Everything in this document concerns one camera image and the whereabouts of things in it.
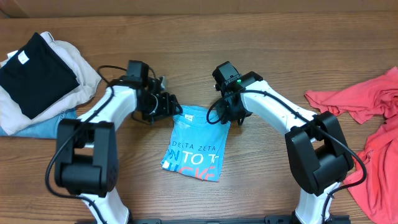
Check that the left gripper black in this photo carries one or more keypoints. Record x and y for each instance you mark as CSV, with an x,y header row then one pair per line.
x,y
169,107

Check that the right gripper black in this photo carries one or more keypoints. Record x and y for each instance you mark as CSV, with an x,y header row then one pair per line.
x,y
225,117

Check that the light blue t-shirt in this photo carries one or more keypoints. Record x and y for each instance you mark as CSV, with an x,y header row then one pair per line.
x,y
197,147

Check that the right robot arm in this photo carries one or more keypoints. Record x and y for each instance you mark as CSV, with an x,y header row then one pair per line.
x,y
316,147

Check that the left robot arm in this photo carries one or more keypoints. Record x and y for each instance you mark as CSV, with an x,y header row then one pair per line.
x,y
85,165

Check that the folded blue jeans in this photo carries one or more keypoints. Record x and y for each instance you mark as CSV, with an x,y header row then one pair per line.
x,y
46,129

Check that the folded black shirt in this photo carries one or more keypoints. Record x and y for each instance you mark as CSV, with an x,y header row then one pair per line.
x,y
36,77

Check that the folded beige garment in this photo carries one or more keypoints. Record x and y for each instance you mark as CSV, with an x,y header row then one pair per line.
x,y
12,119

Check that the red t-shirt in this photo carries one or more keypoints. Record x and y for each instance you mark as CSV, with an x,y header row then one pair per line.
x,y
373,106

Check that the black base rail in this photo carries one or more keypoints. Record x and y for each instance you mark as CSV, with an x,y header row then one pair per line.
x,y
211,221

